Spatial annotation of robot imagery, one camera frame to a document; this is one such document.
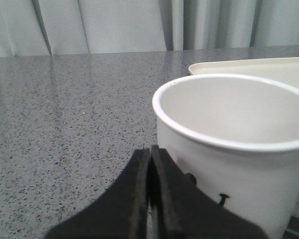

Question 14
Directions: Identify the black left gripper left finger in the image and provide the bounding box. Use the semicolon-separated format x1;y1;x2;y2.
45;148;150;239

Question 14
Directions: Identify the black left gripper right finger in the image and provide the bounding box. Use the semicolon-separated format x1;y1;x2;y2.
149;145;267;239

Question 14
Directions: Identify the cream rectangular plastic tray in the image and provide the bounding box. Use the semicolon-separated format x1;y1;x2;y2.
188;57;299;89

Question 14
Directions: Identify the pale green curtain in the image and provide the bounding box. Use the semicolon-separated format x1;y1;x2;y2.
0;0;299;57

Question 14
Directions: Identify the white smiley face mug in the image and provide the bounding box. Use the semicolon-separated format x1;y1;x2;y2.
152;74;299;239

